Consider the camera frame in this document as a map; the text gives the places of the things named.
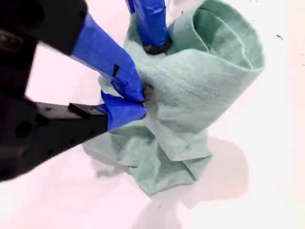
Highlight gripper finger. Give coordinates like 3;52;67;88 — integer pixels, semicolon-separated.
125;0;138;15
23;0;154;103
130;0;173;55
20;90;147;174

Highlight pale green T-shirt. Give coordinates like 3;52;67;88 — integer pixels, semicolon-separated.
82;0;265;198

